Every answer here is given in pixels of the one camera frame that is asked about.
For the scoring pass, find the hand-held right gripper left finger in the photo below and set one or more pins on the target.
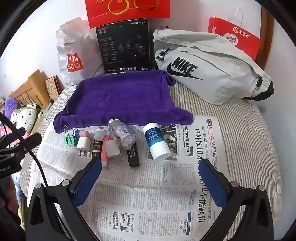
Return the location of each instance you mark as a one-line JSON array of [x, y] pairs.
[[87, 183]]

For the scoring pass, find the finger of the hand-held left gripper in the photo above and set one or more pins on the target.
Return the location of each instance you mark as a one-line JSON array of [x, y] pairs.
[[31, 140], [19, 132]]

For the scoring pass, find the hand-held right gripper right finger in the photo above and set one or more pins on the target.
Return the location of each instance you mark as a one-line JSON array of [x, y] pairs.
[[212, 183]]

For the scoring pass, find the white charger plug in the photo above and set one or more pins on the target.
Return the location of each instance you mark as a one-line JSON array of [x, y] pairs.
[[83, 146]]

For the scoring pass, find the green binder clip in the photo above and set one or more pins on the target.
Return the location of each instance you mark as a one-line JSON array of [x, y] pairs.
[[69, 138]]

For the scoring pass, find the pink eraser with blue sleeve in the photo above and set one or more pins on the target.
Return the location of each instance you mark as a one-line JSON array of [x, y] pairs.
[[81, 134]]

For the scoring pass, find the black rectangular bar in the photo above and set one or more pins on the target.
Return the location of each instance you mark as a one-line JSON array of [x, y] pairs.
[[133, 157]]

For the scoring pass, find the clear candy bottle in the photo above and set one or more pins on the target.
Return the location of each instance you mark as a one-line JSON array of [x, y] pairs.
[[123, 135]]

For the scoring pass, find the white and blue bottle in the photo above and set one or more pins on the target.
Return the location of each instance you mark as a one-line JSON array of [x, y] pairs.
[[155, 141]]

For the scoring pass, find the white flower-print pillow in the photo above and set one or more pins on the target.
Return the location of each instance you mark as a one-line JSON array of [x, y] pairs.
[[23, 117]]

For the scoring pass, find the purple plush toy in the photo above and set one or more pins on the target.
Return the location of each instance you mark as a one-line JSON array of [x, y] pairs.
[[9, 109]]

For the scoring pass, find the pink tube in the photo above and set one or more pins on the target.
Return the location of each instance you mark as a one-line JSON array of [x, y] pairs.
[[106, 148]]

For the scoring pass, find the black tube with white cap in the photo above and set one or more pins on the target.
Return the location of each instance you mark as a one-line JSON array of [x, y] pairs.
[[97, 144]]

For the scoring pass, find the white cap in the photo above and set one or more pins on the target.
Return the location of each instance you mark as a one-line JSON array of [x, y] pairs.
[[112, 148]]

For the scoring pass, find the light wooden headboard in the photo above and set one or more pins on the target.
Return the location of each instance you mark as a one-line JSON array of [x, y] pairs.
[[31, 89]]

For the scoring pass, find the brown patterned box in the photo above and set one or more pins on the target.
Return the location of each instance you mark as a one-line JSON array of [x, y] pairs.
[[52, 87]]

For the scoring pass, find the newspaper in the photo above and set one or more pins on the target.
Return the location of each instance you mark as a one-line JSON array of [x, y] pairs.
[[148, 197]]

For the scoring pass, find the purple towel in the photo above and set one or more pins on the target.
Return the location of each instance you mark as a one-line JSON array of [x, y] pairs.
[[124, 97]]

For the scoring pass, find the white plastic shopping bag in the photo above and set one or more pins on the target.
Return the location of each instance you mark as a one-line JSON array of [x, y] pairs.
[[76, 53]]

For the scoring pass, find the white Nike bag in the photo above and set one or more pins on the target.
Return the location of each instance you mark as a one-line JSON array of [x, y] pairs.
[[208, 67]]

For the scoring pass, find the black headphone box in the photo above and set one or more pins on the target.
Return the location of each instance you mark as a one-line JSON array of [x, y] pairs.
[[124, 46]]

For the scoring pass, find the red white-label paper bag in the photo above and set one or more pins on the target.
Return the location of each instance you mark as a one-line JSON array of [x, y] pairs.
[[235, 39]]

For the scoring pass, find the red gold-print paper bag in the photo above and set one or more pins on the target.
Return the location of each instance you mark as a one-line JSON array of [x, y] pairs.
[[129, 11]]

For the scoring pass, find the dark wooden frame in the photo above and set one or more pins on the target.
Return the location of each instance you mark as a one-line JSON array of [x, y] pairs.
[[266, 32]]

